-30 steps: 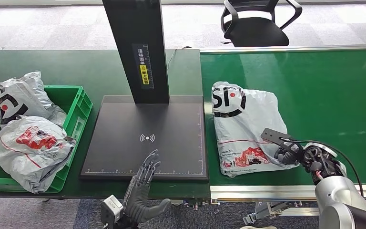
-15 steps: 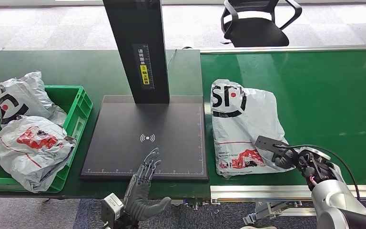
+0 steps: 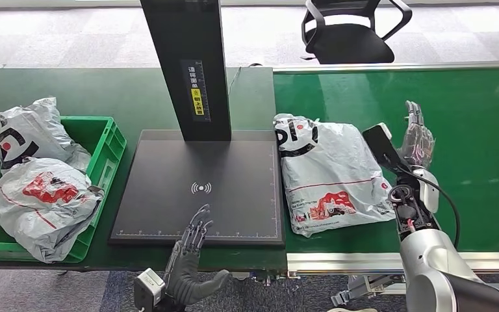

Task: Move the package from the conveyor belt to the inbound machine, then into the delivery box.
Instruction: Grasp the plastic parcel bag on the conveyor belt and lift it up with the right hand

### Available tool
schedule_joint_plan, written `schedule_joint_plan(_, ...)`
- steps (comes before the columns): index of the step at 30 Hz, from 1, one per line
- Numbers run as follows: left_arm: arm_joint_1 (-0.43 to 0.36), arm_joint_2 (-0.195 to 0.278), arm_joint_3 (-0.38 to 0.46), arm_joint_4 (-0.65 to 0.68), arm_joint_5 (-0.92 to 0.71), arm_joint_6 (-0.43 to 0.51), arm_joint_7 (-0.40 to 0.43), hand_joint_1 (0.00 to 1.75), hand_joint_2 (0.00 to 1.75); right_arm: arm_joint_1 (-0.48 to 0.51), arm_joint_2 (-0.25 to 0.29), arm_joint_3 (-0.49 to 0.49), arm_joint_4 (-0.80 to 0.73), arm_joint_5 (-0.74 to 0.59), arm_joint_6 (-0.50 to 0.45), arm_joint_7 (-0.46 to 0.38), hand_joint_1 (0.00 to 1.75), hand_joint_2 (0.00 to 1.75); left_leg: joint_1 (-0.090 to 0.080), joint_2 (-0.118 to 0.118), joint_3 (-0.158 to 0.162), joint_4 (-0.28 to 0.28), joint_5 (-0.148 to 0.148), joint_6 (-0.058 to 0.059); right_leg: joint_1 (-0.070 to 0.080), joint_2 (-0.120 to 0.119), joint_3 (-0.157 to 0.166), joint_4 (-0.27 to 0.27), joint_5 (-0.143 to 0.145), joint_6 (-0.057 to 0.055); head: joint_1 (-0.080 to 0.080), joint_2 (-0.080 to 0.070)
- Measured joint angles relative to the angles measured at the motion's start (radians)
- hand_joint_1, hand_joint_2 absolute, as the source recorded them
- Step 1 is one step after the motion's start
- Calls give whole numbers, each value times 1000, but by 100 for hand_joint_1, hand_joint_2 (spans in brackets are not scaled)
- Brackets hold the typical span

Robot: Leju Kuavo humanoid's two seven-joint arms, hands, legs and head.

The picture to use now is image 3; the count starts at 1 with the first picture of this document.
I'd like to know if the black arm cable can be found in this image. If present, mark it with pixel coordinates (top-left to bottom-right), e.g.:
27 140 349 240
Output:
393 165 462 251

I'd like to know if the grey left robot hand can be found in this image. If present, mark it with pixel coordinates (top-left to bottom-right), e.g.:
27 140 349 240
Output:
163 203 231 307

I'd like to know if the thin grey cable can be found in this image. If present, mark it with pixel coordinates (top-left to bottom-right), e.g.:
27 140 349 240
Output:
227 62 264 98

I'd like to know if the grey package with red print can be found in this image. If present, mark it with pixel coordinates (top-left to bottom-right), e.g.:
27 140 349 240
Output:
0 157 105 264

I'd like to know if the black office chair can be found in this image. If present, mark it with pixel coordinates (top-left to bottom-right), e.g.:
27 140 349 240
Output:
300 0 413 66

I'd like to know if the yellow warning sticker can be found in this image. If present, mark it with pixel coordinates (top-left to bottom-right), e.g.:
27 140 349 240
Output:
190 88 205 117

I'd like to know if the green conveyor belt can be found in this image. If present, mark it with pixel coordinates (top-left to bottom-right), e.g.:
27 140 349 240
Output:
272 60 499 307

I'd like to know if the grey package with black print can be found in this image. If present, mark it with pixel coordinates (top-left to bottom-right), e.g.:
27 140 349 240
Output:
0 96 93 176

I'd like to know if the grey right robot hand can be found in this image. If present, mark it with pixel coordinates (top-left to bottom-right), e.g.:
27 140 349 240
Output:
398 100 436 170

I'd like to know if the green plastic crate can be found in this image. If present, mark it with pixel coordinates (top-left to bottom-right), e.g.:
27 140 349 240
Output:
0 115 128 264

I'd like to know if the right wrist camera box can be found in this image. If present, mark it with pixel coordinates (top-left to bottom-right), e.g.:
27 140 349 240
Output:
362 122 414 176

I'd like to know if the black inbound scanner machine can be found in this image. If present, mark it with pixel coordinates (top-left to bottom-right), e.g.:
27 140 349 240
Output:
108 0 286 247

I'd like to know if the grey courier bag package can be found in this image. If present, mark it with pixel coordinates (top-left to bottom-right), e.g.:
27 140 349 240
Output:
274 113 399 239

